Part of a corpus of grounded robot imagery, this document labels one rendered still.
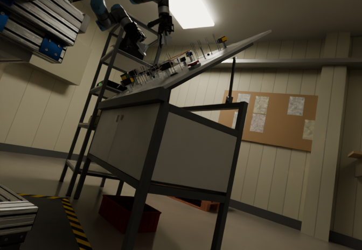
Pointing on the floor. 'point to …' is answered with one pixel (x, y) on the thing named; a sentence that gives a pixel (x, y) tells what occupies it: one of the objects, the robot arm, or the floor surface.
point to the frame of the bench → (145, 183)
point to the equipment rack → (124, 62)
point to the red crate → (124, 209)
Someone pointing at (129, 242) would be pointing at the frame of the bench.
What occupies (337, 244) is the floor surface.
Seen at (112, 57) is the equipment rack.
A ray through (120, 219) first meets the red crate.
